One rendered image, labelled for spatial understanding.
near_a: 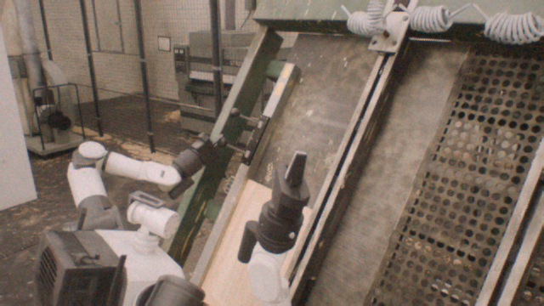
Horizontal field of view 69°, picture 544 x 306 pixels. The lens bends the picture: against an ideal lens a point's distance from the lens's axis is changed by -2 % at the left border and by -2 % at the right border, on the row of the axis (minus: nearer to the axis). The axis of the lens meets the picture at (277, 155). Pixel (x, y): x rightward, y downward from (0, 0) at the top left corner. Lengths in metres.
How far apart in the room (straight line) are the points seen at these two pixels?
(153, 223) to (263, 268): 0.31
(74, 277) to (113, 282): 0.08
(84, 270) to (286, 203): 0.44
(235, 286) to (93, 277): 0.63
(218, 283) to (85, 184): 0.58
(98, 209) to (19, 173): 3.72
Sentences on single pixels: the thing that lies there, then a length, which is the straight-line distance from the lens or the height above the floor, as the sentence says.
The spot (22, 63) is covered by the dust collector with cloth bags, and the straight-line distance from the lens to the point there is 6.84.
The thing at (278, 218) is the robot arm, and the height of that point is 1.51.
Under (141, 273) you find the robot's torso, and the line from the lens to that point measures 0.95.
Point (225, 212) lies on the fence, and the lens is 1.51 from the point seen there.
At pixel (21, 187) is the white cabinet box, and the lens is 4.98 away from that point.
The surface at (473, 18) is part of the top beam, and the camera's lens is 1.18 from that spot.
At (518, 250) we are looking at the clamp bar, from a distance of 0.98.
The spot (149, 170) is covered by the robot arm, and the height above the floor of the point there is 1.40.
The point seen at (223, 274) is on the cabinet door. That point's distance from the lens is 1.50.
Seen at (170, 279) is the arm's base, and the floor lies 1.38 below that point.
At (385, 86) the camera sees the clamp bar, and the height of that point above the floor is 1.69.
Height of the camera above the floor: 1.89
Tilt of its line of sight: 20 degrees down
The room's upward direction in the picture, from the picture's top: straight up
